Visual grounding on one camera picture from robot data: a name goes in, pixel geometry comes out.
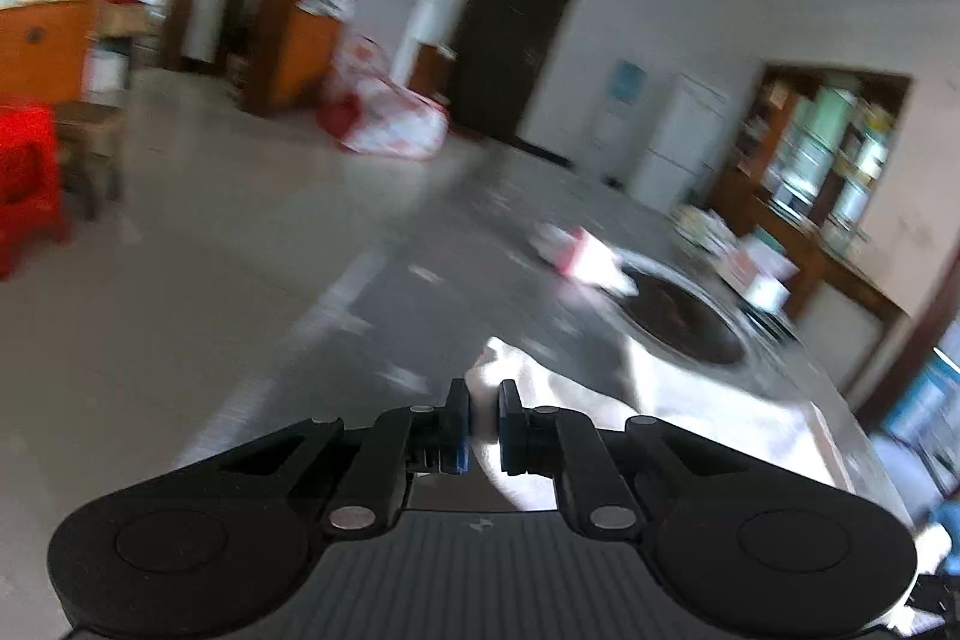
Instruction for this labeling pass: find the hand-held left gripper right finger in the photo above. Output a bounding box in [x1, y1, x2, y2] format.
[499, 381, 818, 536]

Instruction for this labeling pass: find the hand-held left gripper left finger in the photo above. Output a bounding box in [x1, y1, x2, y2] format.
[161, 379, 472, 536]

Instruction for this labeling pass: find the cream fleece garment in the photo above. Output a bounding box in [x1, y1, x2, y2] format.
[463, 338, 856, 517]

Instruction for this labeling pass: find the small pink cloth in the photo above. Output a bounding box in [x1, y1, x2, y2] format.
[532, 224, 638, 296]

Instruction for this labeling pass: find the round black hotplate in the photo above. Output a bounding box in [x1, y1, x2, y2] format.
[615, 269, 751, 367]

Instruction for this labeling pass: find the printed white bag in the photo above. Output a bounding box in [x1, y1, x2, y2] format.
[671, 205, 740, 251]

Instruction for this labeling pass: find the pink white tissue box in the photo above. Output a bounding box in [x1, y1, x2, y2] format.
[712, 235, 800, 315]

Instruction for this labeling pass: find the white water dispenser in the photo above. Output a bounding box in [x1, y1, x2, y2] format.
[577, 100, 638, 176]

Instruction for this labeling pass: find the red white floral bag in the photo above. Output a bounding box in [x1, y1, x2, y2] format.
[319, 32, 451, 161]

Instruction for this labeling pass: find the white refrigerator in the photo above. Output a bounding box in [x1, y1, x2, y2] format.
[628, 72, 732, 214]

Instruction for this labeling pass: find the small wooden cabinet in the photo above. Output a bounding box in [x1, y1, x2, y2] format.
[409, 44, 458, 105]

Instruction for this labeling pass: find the wooden display cabinet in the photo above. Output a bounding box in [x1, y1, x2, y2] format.
[712, 61, 912, 259]

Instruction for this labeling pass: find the dark wooden door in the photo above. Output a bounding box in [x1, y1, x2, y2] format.
[448, 0, 586, 146]

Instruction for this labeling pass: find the small blue cabinet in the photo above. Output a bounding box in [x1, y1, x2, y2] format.
[877, 347, 960, 461]

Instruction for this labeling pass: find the small wooden stool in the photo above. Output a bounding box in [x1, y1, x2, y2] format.
[56, 100, 128, 221]

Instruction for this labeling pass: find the red plastic stool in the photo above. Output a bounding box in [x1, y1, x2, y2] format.
[0, 96, 72, 281]

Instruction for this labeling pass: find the white storage box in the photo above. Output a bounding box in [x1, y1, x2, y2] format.
[81, 40, 134, 95]

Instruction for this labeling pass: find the dark wooden door frame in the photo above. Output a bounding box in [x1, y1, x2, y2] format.
[855, 250, 960, 431]

